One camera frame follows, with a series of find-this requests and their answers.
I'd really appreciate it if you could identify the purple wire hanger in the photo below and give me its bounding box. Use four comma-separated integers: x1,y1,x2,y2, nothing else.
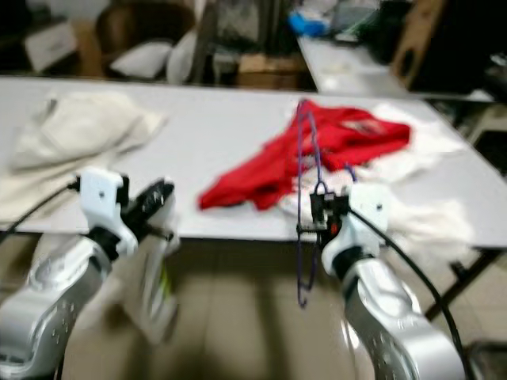
293,99,357,310

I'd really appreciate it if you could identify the cream denim jacket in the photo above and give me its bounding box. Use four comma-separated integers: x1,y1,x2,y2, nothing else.
0,91,167,222

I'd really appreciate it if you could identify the red garment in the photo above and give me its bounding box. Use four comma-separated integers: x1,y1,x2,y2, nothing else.
196,99,413,211

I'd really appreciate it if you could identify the white and green bag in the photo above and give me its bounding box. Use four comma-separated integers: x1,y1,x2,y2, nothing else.
127,230,183,345

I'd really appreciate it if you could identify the white garment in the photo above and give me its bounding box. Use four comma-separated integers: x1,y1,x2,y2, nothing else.
277,119,476,266

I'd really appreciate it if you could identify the wide grey pillow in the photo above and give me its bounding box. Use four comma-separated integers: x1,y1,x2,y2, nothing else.
109,41,175,80

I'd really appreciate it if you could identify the narrow grey pillow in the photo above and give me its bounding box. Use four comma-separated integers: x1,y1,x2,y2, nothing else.
166,32,199,86

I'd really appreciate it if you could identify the flat cardboard box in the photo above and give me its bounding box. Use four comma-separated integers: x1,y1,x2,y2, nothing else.
236,53,310,89

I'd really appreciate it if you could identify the black table leg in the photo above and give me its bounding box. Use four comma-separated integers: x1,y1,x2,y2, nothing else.
436,245,507,317

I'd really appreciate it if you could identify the blue item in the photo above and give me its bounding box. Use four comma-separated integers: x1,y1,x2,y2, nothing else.
289,12,326,38

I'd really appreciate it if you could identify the black and wood speaker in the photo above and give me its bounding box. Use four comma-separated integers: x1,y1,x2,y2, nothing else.
392,0,507,94

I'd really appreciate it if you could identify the white drawer cabinet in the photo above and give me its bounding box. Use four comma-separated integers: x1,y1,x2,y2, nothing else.
25,22,80,74

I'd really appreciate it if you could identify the grey patterned cloth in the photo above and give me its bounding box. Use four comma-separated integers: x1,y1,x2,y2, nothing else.
212,0,262,56

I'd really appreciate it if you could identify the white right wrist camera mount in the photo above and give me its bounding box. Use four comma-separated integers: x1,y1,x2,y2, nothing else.
329,184,393,254

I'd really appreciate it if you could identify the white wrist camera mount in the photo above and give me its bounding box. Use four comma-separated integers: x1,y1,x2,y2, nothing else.
329,184,393,254
79,166,132,238

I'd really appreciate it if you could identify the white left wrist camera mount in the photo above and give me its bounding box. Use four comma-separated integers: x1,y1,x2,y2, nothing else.
79,166,132,238

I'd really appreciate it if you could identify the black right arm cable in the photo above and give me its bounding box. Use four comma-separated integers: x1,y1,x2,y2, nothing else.
347,206,470,377

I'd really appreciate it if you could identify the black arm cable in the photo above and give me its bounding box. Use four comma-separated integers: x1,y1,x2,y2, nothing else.
347,206,470,377
0,180,84,238

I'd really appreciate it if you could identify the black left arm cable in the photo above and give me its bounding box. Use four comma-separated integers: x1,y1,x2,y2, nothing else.
0,180,84,238

